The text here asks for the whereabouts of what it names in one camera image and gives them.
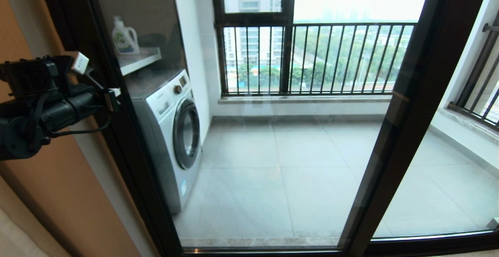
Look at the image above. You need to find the dark-framed fixed glass door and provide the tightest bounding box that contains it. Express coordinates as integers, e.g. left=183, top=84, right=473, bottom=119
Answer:
left=339, top=0, right=499, bottom=250

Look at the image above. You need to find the stone side window sill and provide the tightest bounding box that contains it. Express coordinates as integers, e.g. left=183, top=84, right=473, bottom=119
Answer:
left=437, top=107, right=499, bottom=145

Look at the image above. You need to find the round dark washer door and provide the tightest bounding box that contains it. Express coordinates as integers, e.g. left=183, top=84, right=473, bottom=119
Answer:
left=173, top=99, right=202, bottom=170

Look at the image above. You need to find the white detergent bottle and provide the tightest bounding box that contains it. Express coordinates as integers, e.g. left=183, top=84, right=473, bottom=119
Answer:
left=112, top=15, right=140, bottom=56

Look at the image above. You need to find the white wall shelf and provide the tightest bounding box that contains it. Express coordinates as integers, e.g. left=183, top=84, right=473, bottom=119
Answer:
left=117, top=47, right=162, bottom=76

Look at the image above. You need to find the dark framed sliding glass door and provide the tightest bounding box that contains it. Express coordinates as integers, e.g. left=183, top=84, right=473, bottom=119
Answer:
left=37, top=0, right=499, bottom=257

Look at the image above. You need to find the silver front-load washing machine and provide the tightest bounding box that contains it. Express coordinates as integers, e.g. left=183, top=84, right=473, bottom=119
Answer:
left=126, top=69, right=203, bottom=214

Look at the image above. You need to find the dark window frame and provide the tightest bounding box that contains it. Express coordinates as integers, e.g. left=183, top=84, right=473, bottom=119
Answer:
left=212, top=0, right=296, bottom=96

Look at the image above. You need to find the black side window railing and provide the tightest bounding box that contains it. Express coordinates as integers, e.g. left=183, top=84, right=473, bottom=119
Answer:
left=448, top=9, right=499, bottom=129

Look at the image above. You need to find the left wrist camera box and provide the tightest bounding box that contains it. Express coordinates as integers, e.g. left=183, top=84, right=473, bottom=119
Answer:
left=71, top=51, right=90, bottom=75

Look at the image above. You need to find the black balcony railing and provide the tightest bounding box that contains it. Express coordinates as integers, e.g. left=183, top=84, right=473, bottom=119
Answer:
left=223, top=22, right=417, bottom=96

